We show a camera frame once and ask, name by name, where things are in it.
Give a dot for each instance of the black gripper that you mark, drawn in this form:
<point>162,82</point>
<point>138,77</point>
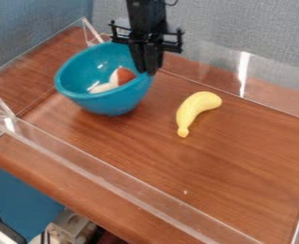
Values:
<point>148,29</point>

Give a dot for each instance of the blue plastic bowl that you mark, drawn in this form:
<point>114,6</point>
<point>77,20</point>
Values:
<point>90,66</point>

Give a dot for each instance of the yellow toy banana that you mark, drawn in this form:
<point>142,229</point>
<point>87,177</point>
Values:
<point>197,103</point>

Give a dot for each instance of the white object under table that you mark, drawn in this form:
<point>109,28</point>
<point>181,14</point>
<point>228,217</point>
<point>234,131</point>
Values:
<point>67,229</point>

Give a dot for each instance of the white and brown toy mushroom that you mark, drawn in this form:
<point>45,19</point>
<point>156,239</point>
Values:
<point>120,77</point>

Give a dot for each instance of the clear acrylic barrier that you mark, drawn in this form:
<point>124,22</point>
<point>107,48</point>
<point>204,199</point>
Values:
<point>218,187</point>

